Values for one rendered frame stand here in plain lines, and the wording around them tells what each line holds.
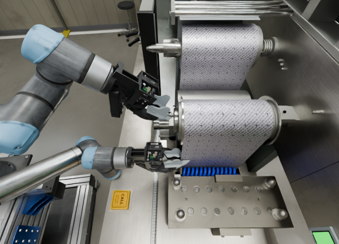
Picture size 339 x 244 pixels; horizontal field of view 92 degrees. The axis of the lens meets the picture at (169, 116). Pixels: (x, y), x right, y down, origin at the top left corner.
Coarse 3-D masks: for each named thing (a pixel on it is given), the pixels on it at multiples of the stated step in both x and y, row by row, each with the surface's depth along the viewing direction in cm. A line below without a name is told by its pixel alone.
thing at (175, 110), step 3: (174, 108) 48; (177, 108) 49; (174, 111) 47; (177, 111) 47; (174, 114) 46; (177, 114) 46; (174, 117) 46; (177, 117) 46; (174, 120) 46; (177, 120) 46; (174, 123) 46; (177, 123) 46; (174, 126) 46; (177, 126) 46; (174, 129) 47; (177, 129) 47; (174, 132) 48; (177, 132) 49
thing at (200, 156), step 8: (184, 152) 53; (192, 152) 53; (200, 152) 53; (208, 152) 53; (216, 152) 53; (224, 152) 53; (232, 152) 53; (240, 152) 53; (248, 152) 53; (192, 160) 58; (200, 160) 58; (208, 160) 58; (216, 160) 58; (224, 160) 58; (232, 160) 58; (240, 160) 58
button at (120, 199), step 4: (116, 192) 68; (120, 192) 68; (124, 192) 68; (128, 192) 68; (112, 196) 67; (116, 196) 67; (120, 196) 67; (124, 196) 67; (128, 196) 67; (112, 200) 66; (116, 200) 66; (120, 200) 66; (124, 200) 66; (128, 200) 66; (112, 204) 65; (116, 204) 65; (120, 204) 65; (124, 204) 65; (128, 204) 65; (112, 208) 64; (116, 208) 64; (120, 208) 64; (124, 208) 64; (128, 208) 65
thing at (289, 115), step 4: (280, 108) 47; (284, 108) 47; (288, 108) 47; (292, 108) 47; (280, 112) 46; (284, 112) 46; (288, 112) 46; (292, 112) 47; (284, 116) 45; (288, 116) 45; (292, 116) 45; (296, 116) 46; (284, 120) 45; (288, 120) 45; (292, 120) 45; (296, 120) 45
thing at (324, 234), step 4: (316, 232) 39; (320, 232) 38; (324, 232) 37; (328, 232) 36; (316, 236) 39; (320, 236) 38; (324, 236) 37; (328, 236) 36; (316, 240) 39; (320, 240) 38; (324, 240) 37; (328, 240) 36
